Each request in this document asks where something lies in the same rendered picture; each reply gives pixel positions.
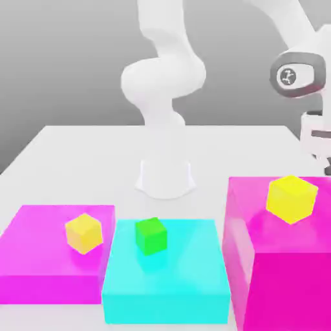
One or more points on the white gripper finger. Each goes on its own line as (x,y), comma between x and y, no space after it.
(327,165)

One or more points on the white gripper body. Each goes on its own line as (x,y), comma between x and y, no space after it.
(307,144)

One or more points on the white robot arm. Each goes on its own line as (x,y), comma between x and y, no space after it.
(163,77)

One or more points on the small yellow cube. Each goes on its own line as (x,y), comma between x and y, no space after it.
(291,200)

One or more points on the small green cube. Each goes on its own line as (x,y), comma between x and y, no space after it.
(152,238)

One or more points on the small orange cube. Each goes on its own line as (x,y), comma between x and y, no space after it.
(84,235)

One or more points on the large pink box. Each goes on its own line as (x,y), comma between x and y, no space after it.
(284,284)

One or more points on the large cyan box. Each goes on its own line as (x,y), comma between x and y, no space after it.
(181,271)

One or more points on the large magenta box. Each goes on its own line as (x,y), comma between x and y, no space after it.
(38,245)

